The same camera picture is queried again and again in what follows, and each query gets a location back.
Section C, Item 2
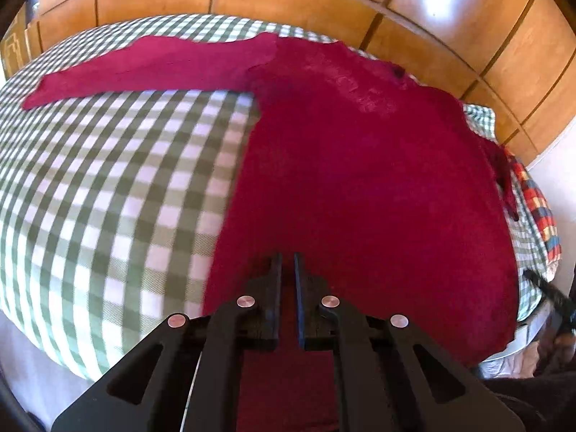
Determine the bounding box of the wooden headboard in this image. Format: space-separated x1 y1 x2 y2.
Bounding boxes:
0 0 576 169

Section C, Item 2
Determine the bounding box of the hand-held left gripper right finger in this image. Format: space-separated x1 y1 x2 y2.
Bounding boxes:
294 252 526 432

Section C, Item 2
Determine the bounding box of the red knitted sweater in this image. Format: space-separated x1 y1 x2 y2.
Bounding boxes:
22 32 521 432

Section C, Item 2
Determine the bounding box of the dark cloth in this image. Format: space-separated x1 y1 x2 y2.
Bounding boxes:
472 360 576 432

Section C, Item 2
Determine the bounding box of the green checked bedsheet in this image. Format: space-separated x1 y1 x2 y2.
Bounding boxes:
0 13 562 381

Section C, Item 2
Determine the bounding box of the multicoloured checked cloth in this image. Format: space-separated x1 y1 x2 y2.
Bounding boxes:
503 146 563 265

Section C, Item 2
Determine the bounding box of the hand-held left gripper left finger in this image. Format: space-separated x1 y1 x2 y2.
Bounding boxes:
51 252 283 432

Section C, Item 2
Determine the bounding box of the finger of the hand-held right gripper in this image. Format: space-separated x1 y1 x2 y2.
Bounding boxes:
523 269 576 338

